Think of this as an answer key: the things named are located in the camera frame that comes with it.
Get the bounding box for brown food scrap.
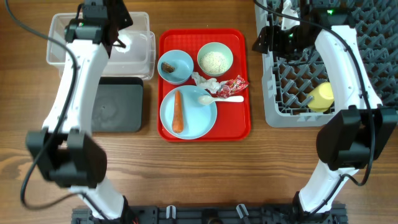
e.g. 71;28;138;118
160;62;175;73

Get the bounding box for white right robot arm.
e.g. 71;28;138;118
252;1;397;223

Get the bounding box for orange carrot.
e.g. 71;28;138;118
172;90;184;133

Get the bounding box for red snack wrapper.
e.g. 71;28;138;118
216;75;249;98

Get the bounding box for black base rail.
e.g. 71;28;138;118
71;204;348;224

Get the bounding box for green bowl with rice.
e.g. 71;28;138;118
197;42;234;77

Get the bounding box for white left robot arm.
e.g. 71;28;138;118
26;0;139;223

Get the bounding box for white plastic spoon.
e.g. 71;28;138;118
198;95;244;105

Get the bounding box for yellow plastic cup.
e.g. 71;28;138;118
307;82;335;113

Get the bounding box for white tissue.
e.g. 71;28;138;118
191;72;226;94

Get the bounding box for light blue plate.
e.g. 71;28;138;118
159;85;218;140

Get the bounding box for clear plastic bin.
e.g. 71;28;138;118
46;12;156;80

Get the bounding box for light blue bowl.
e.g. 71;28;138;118
157;50;194;85

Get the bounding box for red plastic tray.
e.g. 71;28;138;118
159;29;251;142

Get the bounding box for grey dishwasher rack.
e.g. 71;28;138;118
262;0;397;128

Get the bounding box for black plastic bin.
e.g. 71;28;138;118
91;77;144;133

